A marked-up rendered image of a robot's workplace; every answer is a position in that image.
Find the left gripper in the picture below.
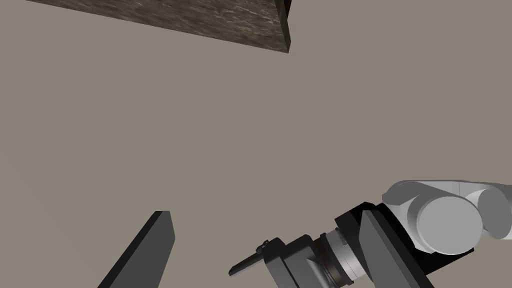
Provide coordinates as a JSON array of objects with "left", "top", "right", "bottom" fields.
[{"left": 227, "top": 234, "right": 342, "bottom": 288}]

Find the brown stone table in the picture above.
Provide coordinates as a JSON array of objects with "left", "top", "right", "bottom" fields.
[{"left": 24, "top": 0, "right": 292, "bottom": 55}]

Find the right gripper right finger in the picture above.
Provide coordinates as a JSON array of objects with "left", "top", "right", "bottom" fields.
[{"left": 358, "top": 209, "right": 435, "bottom": 288}]

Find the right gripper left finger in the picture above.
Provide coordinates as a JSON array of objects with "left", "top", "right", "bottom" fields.
[{"left": 97, "top": 210, "right": 176, "bottom": 288}]

